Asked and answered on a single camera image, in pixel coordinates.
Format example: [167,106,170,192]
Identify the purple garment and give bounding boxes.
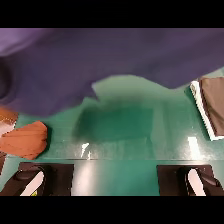
[0,27,224,118]

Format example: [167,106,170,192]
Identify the orange garment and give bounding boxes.
[0,120,49,161]

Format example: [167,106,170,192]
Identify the brown garment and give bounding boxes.
[199,76,224,137]

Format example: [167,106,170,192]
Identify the heap of clothes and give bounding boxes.
[0,105,19,176]

